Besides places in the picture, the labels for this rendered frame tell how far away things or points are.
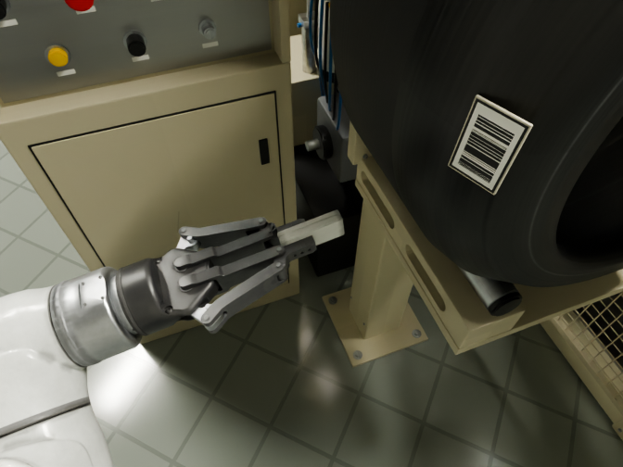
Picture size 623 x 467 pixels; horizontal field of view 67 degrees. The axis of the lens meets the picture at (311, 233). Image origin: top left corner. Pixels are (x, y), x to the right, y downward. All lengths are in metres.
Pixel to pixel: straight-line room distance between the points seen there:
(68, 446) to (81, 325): 0.11
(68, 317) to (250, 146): 0.67
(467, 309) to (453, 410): 0.90
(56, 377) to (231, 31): 0.69
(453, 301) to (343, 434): 0.87
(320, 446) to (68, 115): 1.06
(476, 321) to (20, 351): 0.52
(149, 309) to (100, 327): 0.05
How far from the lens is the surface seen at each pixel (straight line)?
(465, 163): 0.35
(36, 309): 0.52
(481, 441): 1.55
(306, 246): 0.49
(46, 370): 0.51
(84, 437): 0.52
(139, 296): 0.48
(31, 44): 0.96
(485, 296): 0.64
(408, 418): 1.51
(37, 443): 0.51
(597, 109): 0.35
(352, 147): 0.80
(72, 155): 1.02
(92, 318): 0.49
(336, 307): 1.61
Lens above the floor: 1.43
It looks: 52 degrees down
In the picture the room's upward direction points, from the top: straight up
